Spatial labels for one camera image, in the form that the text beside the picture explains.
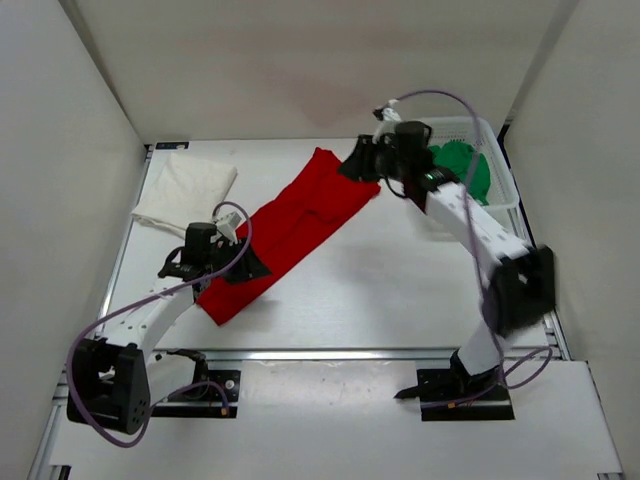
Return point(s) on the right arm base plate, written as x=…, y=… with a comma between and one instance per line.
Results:
x=441, y=399

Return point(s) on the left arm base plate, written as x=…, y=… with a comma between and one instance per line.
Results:
x=186, y=384

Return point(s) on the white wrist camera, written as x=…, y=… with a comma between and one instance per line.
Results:
x=226, y=226
x=387, y=117

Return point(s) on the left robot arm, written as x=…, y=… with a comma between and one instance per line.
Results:
x=115, y=381

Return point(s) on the white t shirt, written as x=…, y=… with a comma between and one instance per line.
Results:
x=187, y=190

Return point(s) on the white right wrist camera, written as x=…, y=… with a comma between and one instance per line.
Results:
x=387, y=117

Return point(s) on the aluminium frame rail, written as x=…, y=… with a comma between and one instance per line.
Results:
x=330, y=355

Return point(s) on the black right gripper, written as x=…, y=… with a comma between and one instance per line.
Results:
x=359, y=166

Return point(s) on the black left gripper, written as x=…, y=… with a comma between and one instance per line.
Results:
x=249, y=267

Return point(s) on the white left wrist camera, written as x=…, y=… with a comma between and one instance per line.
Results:
x=226, y=226

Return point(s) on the white plastic basket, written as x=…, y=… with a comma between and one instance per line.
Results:
x=503, y=194

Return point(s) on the red t shirt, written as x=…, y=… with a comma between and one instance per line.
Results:
x=309, y=210

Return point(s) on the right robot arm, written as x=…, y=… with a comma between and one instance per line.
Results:
x=517, y=280

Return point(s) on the green t shirt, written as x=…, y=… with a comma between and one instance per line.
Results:
x=457, y=156

